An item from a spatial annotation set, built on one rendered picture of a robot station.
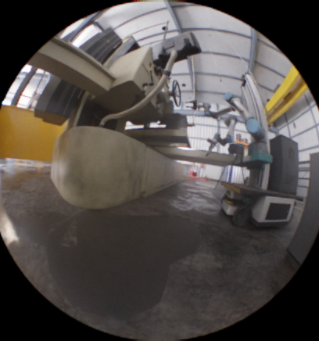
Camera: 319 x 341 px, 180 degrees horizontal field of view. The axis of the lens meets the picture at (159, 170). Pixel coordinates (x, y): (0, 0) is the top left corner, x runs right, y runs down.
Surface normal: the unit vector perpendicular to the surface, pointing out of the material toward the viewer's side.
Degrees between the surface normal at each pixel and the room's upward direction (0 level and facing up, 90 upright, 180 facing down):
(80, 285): 0
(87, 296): 0
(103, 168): 90
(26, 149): 90
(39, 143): 90
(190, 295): 0
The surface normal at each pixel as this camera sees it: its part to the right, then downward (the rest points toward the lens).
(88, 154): 0.43, 0.10
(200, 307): 0.14, -0.99
